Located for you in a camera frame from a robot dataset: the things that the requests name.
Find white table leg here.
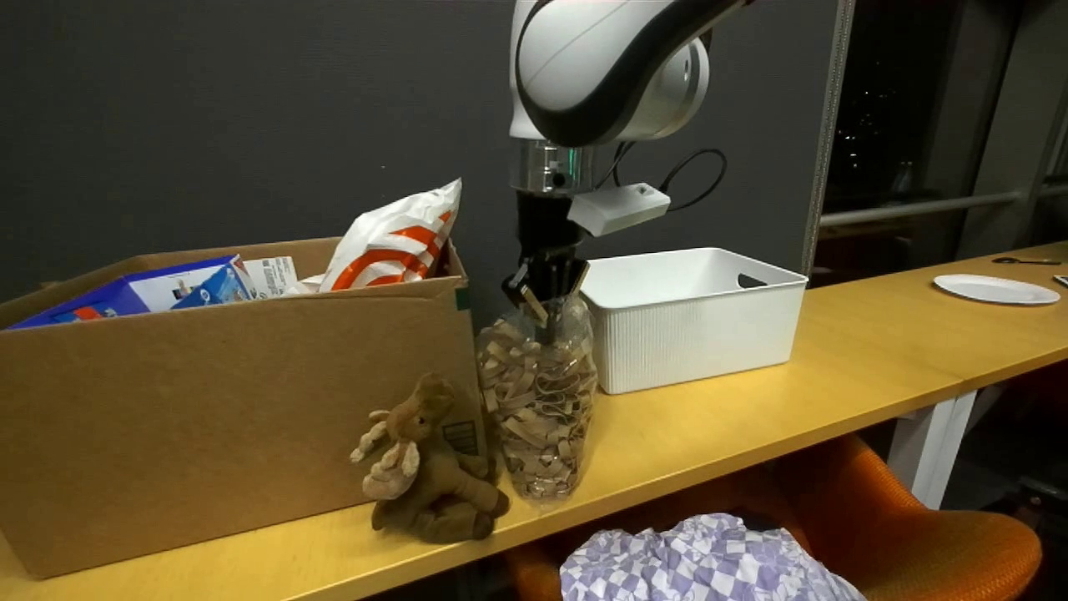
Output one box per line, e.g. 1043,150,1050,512
884,386,984,515

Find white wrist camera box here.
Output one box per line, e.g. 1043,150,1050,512
565,180,679,240

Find small white carton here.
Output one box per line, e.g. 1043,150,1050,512
236,252,305,304

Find brown cardboard box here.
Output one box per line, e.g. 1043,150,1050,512
0,233,488,583

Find tan rubber band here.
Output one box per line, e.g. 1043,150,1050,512
518,285,554,335

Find white red plastic bag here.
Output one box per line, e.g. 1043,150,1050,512
319,177,466,297

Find purple white patterned cloth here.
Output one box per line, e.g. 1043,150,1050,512
554,506,872,601

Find orange chair with cloth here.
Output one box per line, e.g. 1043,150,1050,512
506,432,1049,601

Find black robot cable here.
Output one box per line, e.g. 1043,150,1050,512
617,144,735,212

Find clear plastic bag of rubber bands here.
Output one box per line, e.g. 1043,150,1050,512
474,288,601,505

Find brown moose plush toy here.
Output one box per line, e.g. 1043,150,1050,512
347,370,515,547

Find blue printed carton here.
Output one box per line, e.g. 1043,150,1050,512
14,252,258,335

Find white round plate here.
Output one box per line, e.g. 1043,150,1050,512
928,271,1065,309

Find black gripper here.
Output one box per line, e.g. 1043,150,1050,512
502,191,593,320

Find white plastic bin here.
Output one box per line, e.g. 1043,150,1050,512
573,245,813,398

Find grey window frame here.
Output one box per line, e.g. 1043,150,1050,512
799,0,1068,278

